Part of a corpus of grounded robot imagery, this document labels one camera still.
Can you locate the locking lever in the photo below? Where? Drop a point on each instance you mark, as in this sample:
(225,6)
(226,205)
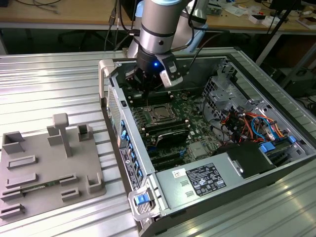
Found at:
(147,103)

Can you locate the silver CPU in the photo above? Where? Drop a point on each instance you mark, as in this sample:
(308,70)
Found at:
(163,112)

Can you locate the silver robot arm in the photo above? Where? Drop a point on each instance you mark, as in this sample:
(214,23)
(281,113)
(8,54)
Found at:
(158,27)

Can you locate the grey PC case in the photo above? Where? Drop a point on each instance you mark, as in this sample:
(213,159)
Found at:
(212,67)

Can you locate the black graphics card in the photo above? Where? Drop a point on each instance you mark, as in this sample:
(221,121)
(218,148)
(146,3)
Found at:
(172,139)

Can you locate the green motherboard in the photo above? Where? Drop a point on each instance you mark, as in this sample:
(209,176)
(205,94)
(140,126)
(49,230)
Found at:
(197,126)

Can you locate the grey metal disk bay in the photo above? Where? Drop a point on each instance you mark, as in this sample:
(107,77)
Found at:
(219,98)

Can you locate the wooden desk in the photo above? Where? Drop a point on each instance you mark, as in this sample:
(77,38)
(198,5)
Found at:
(74,12)

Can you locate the silver chipset heatsink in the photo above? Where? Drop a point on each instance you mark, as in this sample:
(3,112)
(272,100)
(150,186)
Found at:
(197,150)

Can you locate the white box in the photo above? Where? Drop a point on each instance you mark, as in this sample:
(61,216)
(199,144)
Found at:
(256,21)

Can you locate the white metal desk leg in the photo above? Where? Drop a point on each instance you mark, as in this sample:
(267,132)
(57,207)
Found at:
(298,65)
(269,48)

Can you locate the grey power supply unit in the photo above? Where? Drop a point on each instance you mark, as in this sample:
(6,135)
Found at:
(172,195)

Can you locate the blue case release latch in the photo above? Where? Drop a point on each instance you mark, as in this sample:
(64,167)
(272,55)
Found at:
(141,199)

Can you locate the grey parts rack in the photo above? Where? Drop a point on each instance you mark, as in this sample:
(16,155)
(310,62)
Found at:
(49,160)

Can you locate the black plastic shroud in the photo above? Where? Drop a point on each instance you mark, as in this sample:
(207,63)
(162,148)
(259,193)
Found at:
(247,158)

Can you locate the black monitor base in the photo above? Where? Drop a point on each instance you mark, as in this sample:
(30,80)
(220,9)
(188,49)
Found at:
(284,3)

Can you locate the blue plastic latch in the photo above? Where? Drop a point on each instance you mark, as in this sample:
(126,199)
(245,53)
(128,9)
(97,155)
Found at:
(291,139)

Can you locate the brown flat item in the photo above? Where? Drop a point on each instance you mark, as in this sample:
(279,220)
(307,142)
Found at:
(307,21)

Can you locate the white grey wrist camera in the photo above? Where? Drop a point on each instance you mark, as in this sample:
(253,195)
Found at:
(170,74)

